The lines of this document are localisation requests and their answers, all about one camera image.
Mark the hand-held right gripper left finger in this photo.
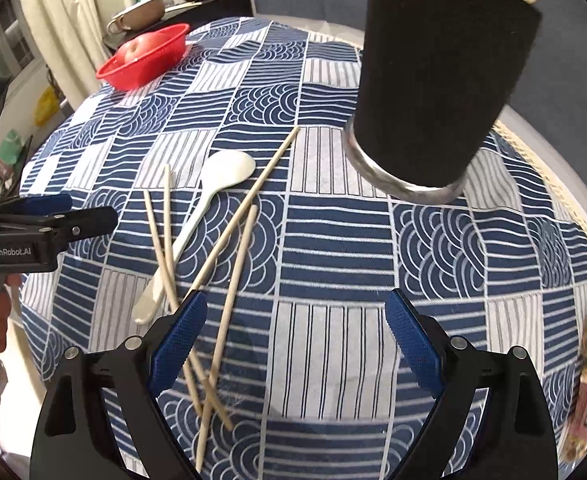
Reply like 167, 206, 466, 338
30, 290, 209, 480

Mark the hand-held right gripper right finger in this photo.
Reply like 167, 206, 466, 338
384, 288, 559, 480

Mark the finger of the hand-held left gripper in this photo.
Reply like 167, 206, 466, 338
0, 193, 73, 217
38, 206, 119, 241

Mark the plain white long spoon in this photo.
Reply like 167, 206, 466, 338
134, 150, 257, 325

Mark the black cylindrical utensil holder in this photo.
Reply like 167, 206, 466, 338
342, 0, 543, 206

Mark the green bag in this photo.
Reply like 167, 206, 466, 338
0, 130, 22, 166

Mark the yellow bag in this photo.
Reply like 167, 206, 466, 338
34, 85, 59, 128

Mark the blue white patterned tablecloth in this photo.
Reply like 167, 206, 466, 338
18, 19, 587, 480

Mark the red plastic bowl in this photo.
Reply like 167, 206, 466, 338
96, 23, 191, 92

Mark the red apple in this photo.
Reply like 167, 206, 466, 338
124, 32, 167, 63

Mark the cream curtain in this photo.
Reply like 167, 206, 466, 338
16, 0, 119, 111

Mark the beige mug on shelf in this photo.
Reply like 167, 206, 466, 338
106, 0, 167, 35

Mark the black side table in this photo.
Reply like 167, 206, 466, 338
102, 0, 257, 51

